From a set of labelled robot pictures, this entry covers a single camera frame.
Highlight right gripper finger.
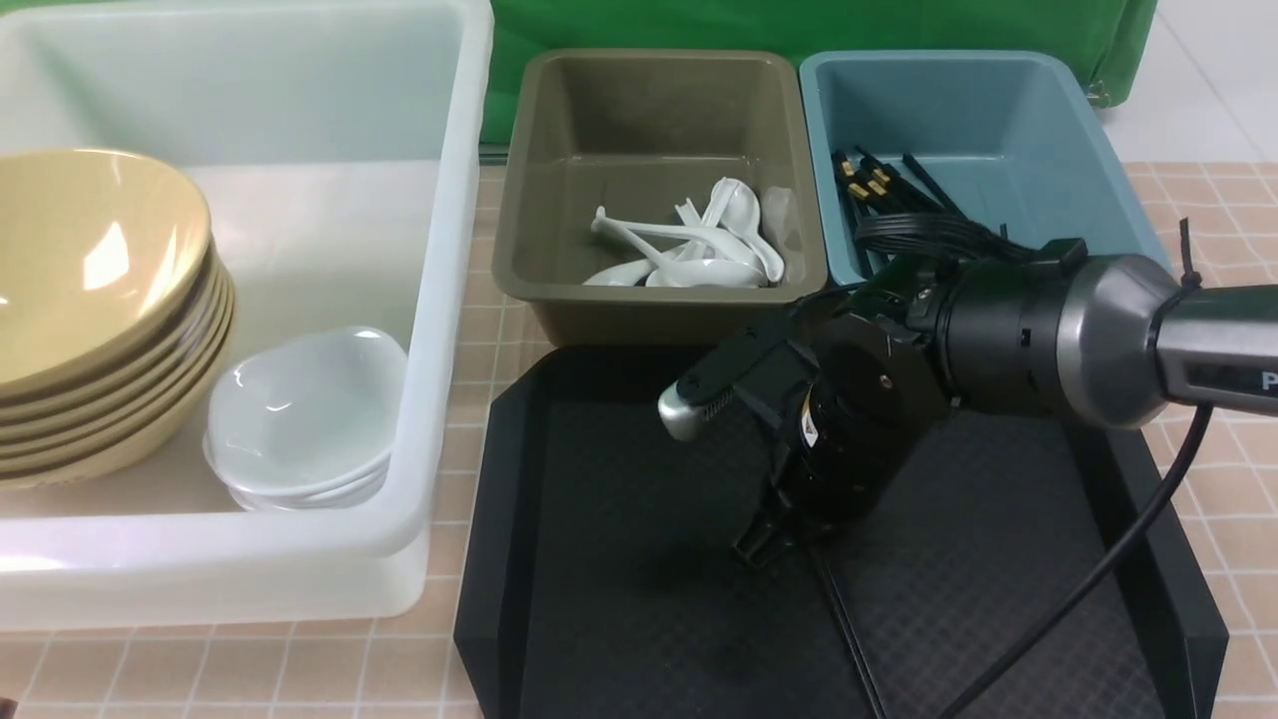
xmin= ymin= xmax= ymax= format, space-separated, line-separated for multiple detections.
xmin=734 ymin=499 xmax=797 ymax=568

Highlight right gripper silver-tipped finger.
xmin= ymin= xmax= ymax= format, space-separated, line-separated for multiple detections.
xmin=657 ymin=310 xmax=826 ymax=442

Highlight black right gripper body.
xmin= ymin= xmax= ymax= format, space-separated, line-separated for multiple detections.
xmin=771 ymin=255 xmax=951 ymax=529

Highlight white ceramic soup spoon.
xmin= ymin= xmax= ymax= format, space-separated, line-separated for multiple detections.
xmin=643 ymin=258 xmax=768 ymax=289

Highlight white square dish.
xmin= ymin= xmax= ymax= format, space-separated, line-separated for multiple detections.
xmin=204 ymin=327 xmax=409 ymax=488

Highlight yellow noodle bowl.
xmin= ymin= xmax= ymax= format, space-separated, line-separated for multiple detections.
xmin=1 ymin=149 xmax=212 ymax=397

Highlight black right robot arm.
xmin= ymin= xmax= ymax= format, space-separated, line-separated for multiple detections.
xmin=657 ymin=240 xmax=1275 ymax=567

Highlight white spoon upright bowl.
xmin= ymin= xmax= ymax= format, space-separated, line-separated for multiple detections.
xmin=712 ymin=178 xmax=786 ymax=286

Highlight stacked yellow bowl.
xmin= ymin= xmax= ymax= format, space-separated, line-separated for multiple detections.
xmin=1 ymin=258 xmax=234 ymax=444
xmin=3 ymin=275 xmax=236 ymax=473
xmin=1 ymin=305 xmax=236 ymax=490
xmin=1 ymin=246 xmax=221 ymax=427

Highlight bottom stacked yellow bowl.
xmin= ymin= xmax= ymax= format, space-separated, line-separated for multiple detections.
xmin=1 ymin=305 xmax=236 ymax=490

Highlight top stacked yellow bowl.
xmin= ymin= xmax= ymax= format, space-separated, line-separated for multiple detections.
xmin=1 ymin=246 xmax=221 ymax=427

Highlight white spoon lower left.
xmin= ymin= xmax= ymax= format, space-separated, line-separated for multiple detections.
xmin=583 ymin=259 xmax=689 ymax=289

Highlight black plastic serving tray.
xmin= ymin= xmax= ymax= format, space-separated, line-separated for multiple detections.
xmin=452 ymin=346 xmax=1229 ymax=718

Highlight black chopstick right long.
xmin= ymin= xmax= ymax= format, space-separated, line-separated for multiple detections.
xmin=901 ymin=152 xmax=964 ymax=217

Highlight white spoon centre upright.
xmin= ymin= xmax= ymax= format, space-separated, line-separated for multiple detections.
xmin=675 ymin=178 xmax=750 ymax=261

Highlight olive brown plastic bin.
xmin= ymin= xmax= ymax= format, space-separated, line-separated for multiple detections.
xmin=491 ymin=49 xmax=828 ymax=347

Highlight blue plastic bin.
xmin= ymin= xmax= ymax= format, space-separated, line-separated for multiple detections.
xmin=799 ymin=50 xmax=1169 ymax=284

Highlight lower stacked white dish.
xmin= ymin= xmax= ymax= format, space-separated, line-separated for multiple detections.
xmin=227 ymin=470 xmax=386 ymax=511

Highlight stacked white dish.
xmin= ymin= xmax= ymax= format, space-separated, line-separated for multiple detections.
xmin=204 ymin=435 xmax=389 ymax=497
xmin=227 ymin=470 xmax=386 ymax=511

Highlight green cloth backdrop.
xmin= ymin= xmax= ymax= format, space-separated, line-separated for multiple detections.
xmin=482 ymin=1 xmax=1157 ymax=146

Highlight large white plastic tub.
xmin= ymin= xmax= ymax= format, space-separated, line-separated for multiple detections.
xmin=3 ymin=1 xmax=493 ymax=632

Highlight top stacked white dish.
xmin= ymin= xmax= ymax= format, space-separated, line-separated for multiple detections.
xmin=204 ymin=435 xmax=389 ymax=497

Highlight white spoon long handle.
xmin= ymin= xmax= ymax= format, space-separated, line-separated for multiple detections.
xmin=590 ymin=206 xmax=764 ymax=272

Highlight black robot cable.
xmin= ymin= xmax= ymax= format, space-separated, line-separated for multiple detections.
xmin=939 ymin=404 xmax=1214 ymax=719

